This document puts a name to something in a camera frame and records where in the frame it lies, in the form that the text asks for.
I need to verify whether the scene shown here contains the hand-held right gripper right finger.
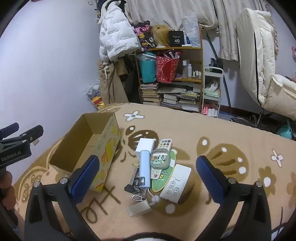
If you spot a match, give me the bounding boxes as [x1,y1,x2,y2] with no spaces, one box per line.
[195,155,272,241]

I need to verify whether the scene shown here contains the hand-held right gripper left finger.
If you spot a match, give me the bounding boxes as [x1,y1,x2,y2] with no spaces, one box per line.
[24,155,102,241]

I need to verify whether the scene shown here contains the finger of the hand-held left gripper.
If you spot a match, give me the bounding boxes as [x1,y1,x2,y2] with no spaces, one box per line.
[20,125,44,147]
[0,122,19,139]

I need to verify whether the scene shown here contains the cardboard box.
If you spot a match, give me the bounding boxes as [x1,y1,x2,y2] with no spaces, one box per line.
[49,112,122,193]

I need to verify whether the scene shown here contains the black key bunch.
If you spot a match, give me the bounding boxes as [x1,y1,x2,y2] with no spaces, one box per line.
[124,162,147,202]

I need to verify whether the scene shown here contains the white green packet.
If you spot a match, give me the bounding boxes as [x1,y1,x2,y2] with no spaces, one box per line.
[151,149,176,193]

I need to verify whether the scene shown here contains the cartoon earbuds case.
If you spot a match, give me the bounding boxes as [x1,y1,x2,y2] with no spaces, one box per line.
[150,149,171,171]

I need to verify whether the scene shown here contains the white remote control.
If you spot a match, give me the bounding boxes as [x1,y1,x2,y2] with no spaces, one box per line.
[150,138,173,180]

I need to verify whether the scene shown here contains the light blue power bank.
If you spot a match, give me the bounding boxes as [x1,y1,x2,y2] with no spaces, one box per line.
[138,149,160,205]

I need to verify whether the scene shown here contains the white charger block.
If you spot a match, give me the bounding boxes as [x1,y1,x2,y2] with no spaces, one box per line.
[127,201,152,216]

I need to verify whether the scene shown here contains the white power adapter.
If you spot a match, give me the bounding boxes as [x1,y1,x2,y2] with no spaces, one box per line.
[135,138,156,158]

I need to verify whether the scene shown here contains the person's left hand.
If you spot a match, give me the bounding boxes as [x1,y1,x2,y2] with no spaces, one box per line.
[0,171,16,211]

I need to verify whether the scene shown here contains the white button panel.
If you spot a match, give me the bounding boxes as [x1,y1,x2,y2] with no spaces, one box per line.
[159,164,192,204]

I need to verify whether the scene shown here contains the beige patterned carpet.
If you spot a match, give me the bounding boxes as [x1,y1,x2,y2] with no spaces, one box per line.
[13,103,296,241]

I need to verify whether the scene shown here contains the row of pink white bottles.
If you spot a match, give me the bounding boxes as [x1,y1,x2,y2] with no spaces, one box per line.
[202,107,219,117]

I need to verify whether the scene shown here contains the bag of plush toys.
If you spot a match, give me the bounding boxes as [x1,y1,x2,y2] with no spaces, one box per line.
[84,83,104,109]

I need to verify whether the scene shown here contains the black office chair base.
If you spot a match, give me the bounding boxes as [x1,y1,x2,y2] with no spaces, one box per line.
[229,111,285,133]

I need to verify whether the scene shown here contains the pile of magazines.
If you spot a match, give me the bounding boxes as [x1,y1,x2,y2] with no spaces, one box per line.
[159,87,201,112]

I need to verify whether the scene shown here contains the teal round object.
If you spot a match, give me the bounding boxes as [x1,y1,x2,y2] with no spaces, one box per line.
[276,124,294,139]

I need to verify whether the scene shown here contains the beige hanging coat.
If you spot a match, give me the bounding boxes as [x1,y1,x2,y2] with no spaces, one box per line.
[98,60,126,105]

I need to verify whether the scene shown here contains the stack of old books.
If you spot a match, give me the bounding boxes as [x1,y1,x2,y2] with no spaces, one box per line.
[139,83,160,106]

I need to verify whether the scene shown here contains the white trolley cart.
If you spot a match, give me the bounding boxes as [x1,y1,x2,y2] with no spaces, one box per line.
[202,65,223,117]

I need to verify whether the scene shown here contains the dark hanging garment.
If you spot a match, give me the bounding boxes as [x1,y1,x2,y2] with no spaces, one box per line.
[118,56,139,103]

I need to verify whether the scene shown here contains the red gift bag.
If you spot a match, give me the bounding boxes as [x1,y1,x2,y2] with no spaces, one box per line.
[155,51,180,83]

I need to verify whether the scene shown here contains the teal bag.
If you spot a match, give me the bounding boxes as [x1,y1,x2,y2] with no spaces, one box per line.
[136,53,158,83]

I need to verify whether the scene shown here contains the cream puffer jacket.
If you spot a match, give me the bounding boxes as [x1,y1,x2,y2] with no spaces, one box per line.
[235,8,296,121]

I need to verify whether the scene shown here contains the white puffer jacket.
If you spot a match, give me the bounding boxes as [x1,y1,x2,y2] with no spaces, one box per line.
[97,1,142,62]

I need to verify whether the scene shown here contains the wooden shelf unit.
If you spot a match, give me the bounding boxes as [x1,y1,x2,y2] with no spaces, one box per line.
[134,28,204,113]

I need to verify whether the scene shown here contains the black box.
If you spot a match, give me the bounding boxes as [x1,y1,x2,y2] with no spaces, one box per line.
[168,30,186,46]

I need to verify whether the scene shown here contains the pale blue plastic bag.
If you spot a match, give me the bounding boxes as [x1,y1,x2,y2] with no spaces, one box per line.
[183,16,201,48]

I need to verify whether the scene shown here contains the black printed tote bag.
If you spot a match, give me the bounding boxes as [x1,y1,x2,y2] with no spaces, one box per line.
[134,21,154,52]

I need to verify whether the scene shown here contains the blonde wig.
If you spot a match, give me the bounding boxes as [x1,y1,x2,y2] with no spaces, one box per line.
[150,24,173,48]

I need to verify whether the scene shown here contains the beige curtain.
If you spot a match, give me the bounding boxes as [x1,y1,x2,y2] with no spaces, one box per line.
[126,0,245,62]

